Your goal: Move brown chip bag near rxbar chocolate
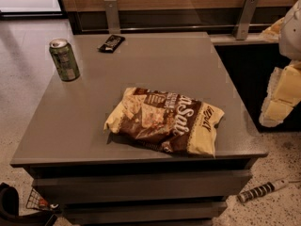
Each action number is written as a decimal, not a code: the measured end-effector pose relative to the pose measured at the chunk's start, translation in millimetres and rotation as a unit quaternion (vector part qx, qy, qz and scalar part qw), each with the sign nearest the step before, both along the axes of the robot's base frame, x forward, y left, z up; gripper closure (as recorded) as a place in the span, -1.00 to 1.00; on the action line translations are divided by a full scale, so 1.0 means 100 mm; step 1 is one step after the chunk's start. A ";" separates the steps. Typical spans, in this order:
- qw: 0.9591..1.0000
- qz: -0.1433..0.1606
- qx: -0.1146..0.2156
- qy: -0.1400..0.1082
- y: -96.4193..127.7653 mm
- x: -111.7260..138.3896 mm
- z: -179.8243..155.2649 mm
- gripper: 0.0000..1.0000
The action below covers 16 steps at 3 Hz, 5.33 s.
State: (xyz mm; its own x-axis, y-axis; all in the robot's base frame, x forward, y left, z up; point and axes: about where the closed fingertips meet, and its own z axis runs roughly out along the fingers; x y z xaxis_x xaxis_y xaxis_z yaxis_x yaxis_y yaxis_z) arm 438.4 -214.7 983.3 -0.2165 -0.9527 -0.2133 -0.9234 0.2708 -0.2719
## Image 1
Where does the black chair base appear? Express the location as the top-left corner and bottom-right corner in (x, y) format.
(0, 183), (57, 226)

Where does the right metal bracket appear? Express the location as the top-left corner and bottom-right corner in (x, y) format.
(233, 0), (259, 40)

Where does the black rxbar chocolate bar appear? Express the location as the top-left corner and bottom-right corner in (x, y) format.
(98, 35), (125, 53)

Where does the green soda can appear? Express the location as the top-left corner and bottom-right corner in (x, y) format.
(49, 39), (80, 82)

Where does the metal bracket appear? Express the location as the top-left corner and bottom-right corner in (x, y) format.
(104, 0), (121, 34)
(233, 0), (259, 40)

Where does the wire basket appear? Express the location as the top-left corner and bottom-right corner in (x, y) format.
(25, 188), (60, 212)

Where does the left metal bracket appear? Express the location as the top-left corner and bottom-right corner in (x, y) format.
(104, 0), (121, 34)

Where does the grey drawer cabinet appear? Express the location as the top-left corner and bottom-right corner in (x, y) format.
(11, 33), (266, 226)

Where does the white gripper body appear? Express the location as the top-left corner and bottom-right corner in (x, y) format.
(278, 0), (301, 60)

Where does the brown chip bag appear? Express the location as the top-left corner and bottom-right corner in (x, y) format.
(103, 88), (224, 155)

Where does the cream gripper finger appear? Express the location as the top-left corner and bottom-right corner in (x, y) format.
(260, 18), (284, 41)
(259, 60), (301, 127)

